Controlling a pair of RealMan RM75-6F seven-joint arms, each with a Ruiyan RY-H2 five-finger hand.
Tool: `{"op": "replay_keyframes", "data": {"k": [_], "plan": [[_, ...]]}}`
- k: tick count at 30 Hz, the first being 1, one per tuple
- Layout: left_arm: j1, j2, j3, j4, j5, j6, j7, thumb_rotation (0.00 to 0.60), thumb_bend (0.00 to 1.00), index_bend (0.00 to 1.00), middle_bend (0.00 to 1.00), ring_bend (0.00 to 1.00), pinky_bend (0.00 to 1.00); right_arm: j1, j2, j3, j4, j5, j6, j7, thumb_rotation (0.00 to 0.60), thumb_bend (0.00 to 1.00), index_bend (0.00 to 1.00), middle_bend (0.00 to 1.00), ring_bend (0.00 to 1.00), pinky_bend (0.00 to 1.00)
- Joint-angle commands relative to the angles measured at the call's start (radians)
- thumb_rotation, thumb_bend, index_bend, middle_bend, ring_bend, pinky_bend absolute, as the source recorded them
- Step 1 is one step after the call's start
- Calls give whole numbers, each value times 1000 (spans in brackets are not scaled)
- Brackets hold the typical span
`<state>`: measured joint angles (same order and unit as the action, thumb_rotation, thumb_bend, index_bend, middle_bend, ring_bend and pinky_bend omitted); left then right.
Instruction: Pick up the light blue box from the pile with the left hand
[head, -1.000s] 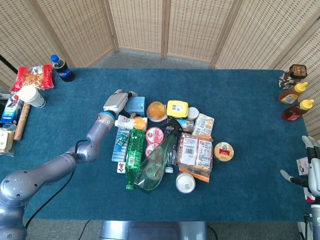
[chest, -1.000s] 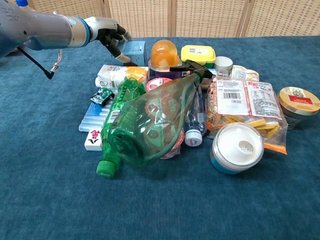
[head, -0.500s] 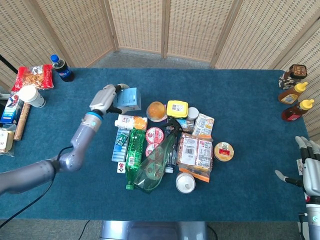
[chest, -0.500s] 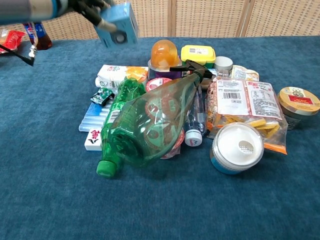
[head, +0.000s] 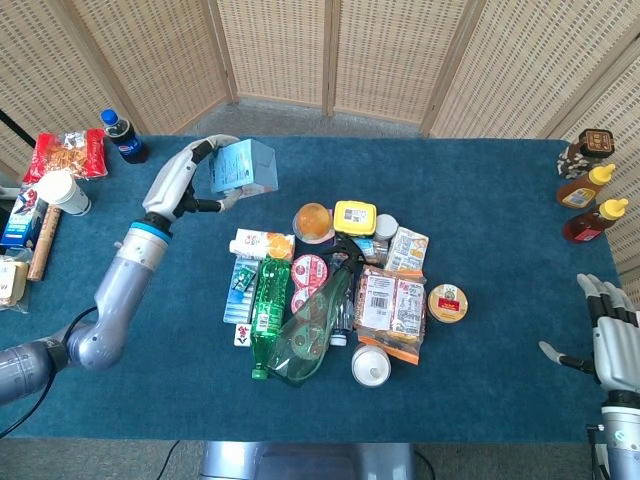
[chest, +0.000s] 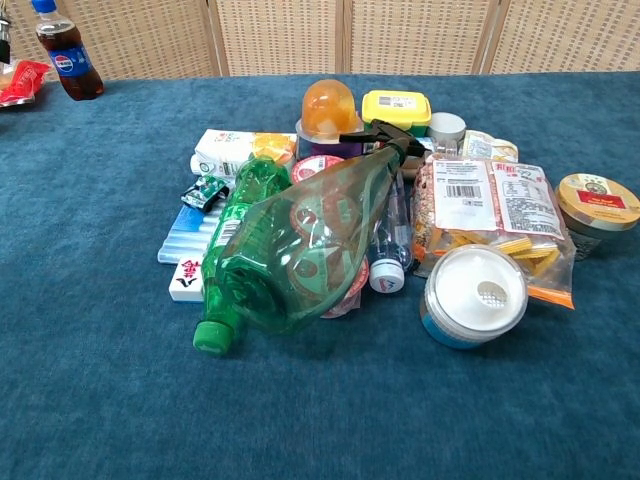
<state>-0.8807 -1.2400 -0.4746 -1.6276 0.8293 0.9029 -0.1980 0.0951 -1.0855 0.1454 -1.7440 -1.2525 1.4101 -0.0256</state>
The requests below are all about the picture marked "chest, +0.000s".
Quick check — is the red snack bag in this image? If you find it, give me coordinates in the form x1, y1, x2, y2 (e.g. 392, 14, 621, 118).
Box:
0, 58, 53, 109

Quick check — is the yellow plastic container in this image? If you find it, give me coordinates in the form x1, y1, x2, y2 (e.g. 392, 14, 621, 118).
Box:
361, 89, 433, 137

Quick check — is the woven folding screen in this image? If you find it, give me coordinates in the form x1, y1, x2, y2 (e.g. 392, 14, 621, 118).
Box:
0, 0, 640, 81

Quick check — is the blue white ribbed pack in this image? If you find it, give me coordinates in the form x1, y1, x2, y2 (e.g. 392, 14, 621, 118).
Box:
157, 203, 224, 265

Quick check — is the beige snack packet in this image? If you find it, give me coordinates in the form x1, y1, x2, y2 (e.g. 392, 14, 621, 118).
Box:
460, 128, 520, 164

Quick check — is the clear zip bag of snacks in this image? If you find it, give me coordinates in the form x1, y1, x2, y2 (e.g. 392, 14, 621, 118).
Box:
410, 152, 576, 311

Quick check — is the white lid jar blue label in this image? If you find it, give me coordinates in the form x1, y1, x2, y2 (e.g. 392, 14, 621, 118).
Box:
419, 243, 530, 350

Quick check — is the green transparent spray bottle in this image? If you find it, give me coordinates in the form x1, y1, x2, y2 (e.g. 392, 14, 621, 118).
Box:
215, 119, 436, 335

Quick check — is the orange jelly cup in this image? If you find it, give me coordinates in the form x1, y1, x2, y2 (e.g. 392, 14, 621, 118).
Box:
295, 79, 365, 144

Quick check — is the gold lid jar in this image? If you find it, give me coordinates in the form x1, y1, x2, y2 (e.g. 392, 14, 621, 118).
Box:
553, 172, 640, 261

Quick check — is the clear water bottle white cap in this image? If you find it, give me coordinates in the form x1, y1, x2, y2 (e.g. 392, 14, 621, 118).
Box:
367, 169, 415, 295

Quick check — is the white mahjong tile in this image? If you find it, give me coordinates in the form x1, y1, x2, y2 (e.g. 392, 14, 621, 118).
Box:
168, 257, 206, 304

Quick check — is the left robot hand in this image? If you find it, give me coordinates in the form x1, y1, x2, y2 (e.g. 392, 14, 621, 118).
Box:
0, 13, 12, 65

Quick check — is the Pepsi cola bottle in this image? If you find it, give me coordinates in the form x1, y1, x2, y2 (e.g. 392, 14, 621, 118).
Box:
30, 0, 105, 102

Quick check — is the white orange juice carton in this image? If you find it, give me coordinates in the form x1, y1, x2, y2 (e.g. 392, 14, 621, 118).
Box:
189, 128, 299, 179

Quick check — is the green soda bottle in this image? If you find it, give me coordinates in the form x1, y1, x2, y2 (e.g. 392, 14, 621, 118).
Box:
192, 154, 294, 357

